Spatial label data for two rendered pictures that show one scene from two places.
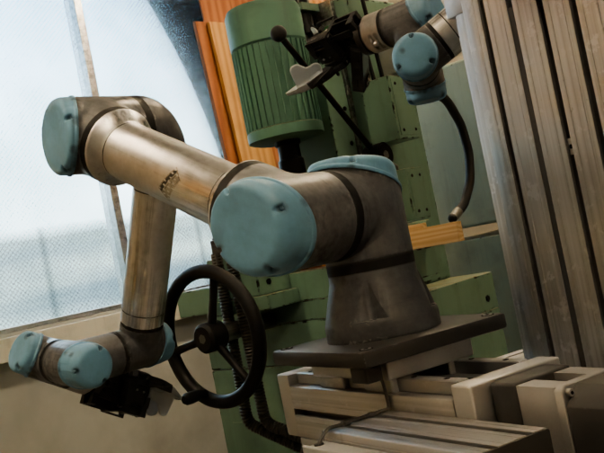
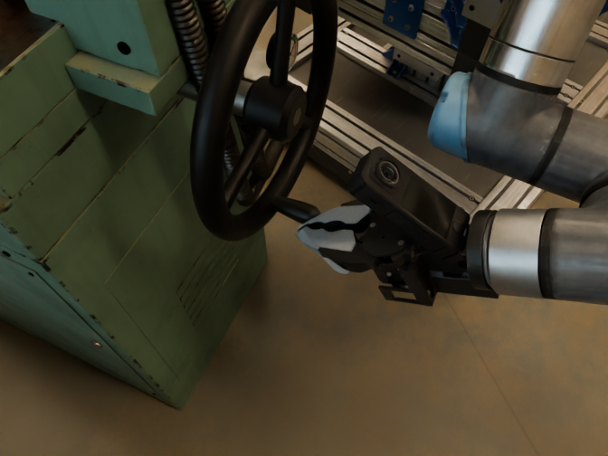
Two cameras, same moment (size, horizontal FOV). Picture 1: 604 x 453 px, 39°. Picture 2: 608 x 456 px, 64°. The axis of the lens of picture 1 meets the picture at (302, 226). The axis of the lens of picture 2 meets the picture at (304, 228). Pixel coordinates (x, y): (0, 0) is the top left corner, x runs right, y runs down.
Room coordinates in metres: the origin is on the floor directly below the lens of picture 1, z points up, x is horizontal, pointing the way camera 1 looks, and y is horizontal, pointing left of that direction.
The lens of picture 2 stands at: (1.78, 0.59, 1.17)
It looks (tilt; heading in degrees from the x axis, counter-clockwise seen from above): 57 degrees down; 253
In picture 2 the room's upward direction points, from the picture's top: straight up
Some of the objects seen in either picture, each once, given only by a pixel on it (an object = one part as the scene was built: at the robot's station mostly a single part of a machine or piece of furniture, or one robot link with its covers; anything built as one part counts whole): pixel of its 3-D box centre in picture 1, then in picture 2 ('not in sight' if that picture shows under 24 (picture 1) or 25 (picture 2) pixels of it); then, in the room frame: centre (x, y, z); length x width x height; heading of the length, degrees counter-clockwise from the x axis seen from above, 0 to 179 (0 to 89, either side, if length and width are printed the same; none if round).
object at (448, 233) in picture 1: (351, 251); not in sight; (1.88, -0.10, 0.92); 0.55 x 0.02 x 0.04; 49
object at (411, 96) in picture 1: (421, 71); not in sight; (1.55, -0.27, 1.22); 0.11 x 0.08 x 0.11; 168
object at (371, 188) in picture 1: (355, 208); not in sight; (1.12, -0.07, 0.98); 0.13 x 0.12 x 0.14; 135
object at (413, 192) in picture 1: (403, 196); not in sight; (2.00, -0.24, 1.02); 0.09 x 0.07 x 0.12; 49
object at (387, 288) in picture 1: (377, 295); not in sight; (1.13, -0.08, 0.87); 0.15 x 0.15 x 0.10
